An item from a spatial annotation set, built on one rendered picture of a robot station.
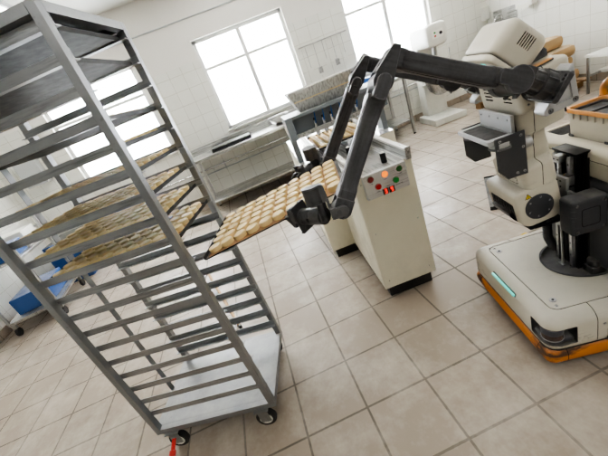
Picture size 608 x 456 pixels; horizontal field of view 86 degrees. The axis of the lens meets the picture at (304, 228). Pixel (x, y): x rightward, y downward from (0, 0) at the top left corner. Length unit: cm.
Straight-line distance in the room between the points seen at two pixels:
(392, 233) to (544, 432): 106
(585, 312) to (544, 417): 42
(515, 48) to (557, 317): 99
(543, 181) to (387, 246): 86
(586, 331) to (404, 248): 88
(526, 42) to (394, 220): 101
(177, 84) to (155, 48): 52
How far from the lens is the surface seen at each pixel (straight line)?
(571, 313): 165
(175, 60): 559
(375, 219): 188
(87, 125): 127
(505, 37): 133
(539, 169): 147
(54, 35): 124
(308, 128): 246
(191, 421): 193
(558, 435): 165
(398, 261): 205
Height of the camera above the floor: 140
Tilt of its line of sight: 24 degrees down
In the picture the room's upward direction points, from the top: 22 degrees counter-clockwise
